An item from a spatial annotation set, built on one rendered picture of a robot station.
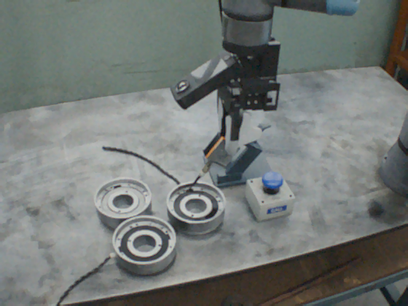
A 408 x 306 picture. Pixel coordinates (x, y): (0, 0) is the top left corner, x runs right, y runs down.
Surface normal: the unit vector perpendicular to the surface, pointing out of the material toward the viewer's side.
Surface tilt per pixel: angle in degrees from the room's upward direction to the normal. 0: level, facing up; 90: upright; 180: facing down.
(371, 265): 0
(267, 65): 90
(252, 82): 0
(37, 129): 0
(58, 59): 90
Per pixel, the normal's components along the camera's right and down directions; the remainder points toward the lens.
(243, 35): -0.24, 0.61
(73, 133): 0.04, -0.78
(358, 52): 0.29, 0.61
